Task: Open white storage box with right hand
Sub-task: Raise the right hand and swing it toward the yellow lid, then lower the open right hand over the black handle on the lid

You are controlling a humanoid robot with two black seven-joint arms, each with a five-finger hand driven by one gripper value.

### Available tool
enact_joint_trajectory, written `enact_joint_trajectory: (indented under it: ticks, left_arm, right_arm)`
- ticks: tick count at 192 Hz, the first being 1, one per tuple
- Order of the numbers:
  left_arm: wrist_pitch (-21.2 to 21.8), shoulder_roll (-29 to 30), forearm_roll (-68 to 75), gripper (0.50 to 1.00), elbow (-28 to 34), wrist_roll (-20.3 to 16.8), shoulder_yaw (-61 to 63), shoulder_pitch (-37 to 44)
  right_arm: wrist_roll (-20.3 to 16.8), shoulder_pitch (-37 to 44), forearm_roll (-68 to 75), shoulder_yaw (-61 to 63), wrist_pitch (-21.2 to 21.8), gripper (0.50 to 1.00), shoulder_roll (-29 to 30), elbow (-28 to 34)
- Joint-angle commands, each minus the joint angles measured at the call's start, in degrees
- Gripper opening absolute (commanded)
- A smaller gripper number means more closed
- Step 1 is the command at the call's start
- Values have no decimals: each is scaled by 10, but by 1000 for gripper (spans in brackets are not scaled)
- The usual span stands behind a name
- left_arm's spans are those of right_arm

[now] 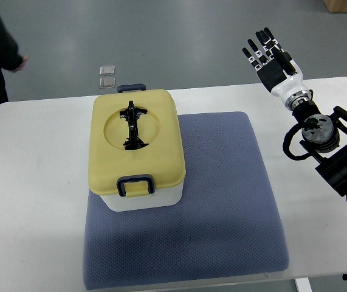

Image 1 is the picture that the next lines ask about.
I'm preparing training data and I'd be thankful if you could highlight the white storage box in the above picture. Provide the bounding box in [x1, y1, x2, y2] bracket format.
[100, 181, 184, 212]

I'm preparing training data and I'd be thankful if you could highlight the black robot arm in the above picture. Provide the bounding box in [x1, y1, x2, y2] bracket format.
[283, 90, 347, 202]

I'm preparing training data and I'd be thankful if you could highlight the cardboard box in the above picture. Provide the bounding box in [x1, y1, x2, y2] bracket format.
[323, 0, 347, 13]

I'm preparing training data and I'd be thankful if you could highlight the upper floor socket plate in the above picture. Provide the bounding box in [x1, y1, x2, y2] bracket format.
[100, 65, 115, 76]

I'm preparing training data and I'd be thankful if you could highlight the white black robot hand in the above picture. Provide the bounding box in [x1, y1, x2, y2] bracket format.
[242, 27, 312, 108]

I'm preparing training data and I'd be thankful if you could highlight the blue-grey fabric cushion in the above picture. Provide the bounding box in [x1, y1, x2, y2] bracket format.
[83, 112, 289, 290]

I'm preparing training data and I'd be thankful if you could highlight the yellow box lid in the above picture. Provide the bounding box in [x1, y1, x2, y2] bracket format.
[88, 89, 185, 197]

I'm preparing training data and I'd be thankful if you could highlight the white table leg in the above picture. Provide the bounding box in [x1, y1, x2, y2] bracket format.
[295, 277, 312, 292]

